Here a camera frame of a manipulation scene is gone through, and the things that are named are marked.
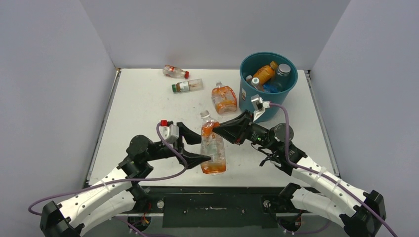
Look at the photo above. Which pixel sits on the blue label crushed bottle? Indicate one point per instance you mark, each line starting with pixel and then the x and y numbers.
pixel 270 88

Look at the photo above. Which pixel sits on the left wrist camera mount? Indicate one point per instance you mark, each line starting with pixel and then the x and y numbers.
pixel 169 131

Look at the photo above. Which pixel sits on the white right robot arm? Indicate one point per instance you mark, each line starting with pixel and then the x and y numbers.
pixel 359 213

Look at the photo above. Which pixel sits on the slim orange label bottle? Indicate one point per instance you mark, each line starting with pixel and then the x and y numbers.
pixel 212 145

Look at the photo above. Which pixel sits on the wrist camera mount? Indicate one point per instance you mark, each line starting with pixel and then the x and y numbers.
pixel 260 106
pixel 169 131

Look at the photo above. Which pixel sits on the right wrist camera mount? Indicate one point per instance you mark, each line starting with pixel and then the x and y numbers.
pixel 260 106

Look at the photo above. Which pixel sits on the crushed orange label bottle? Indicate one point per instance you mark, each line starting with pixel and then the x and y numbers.
pixel 223 99

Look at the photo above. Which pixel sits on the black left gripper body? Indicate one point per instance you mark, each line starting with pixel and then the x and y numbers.
pixel 161 151

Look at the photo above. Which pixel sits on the red cap clear bottle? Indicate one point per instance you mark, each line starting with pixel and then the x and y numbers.
pixel 175 72

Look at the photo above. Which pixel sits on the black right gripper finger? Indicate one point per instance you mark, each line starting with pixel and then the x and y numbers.
pixel 234 135
pixel 243 119

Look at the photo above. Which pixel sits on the large orange label bottle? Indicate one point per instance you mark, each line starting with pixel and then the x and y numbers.
pixel 255 83

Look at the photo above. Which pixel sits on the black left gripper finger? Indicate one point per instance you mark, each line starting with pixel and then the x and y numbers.
pixel 190 160
pixel 187 135

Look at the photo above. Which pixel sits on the orange juice bottle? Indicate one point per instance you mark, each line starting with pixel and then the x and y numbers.
pixel 267 72

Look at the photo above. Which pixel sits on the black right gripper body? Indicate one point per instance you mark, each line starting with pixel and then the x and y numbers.
pixel 258 134

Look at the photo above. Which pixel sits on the clear plastic jar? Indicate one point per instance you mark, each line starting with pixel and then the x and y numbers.
pixel 281 77

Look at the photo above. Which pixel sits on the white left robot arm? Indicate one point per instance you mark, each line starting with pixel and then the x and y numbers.
pixel 120 191

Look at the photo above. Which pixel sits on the teal plastic bin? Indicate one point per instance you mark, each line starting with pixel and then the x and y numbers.
pixel 249 66

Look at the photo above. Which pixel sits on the green cap coffee bottle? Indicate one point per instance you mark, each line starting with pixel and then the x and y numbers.
pixel 188 85

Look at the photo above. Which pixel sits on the black base frame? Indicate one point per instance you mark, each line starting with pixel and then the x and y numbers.
pixel 216 207

